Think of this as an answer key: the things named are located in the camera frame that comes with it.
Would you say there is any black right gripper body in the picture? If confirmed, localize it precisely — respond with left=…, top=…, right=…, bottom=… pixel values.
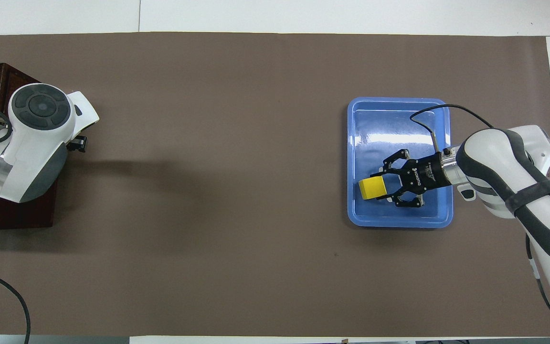
left=399, top=152, right=448, bottom=193

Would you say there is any yellow block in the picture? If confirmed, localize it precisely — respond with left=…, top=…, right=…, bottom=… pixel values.
left=358, top=176, right=388, bottom=201

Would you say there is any wooden drawer with white handle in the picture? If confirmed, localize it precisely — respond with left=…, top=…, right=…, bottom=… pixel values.
left=0, top=64, right=42, bottom=229

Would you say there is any blue plastic tray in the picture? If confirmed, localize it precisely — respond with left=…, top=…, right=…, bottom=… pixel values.
left=347, top=97, right=454, bottom=228

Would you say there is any brown table mat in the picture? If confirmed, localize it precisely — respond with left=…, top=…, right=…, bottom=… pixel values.
left=0, top=32, right=550, bottom=337

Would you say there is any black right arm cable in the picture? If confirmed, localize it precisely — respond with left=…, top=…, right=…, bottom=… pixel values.
left=409, top=104, right=550, bottom=341

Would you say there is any black cable on table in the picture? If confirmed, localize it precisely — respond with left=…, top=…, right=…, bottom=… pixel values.
left=0, top=263, right=32, bottom=344

